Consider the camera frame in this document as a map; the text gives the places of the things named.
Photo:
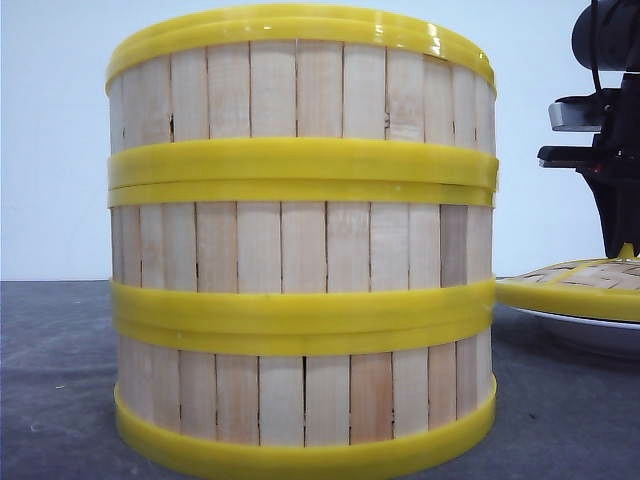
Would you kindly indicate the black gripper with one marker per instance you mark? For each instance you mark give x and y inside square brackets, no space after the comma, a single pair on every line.
[613,160]

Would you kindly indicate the woven bamboo steamer lid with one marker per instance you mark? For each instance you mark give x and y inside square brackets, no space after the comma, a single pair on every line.
[601,289]

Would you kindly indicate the bamboo steamer basket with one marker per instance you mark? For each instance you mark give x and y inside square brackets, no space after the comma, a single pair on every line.
[372,416]
[304,103]
[291,276]

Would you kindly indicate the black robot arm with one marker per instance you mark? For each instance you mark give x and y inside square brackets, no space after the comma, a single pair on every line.
[605,40]

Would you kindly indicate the white plate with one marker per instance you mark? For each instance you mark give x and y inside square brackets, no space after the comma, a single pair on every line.
[544,333]

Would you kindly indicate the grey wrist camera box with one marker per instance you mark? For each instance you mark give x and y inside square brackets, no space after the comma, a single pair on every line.
[578,114]

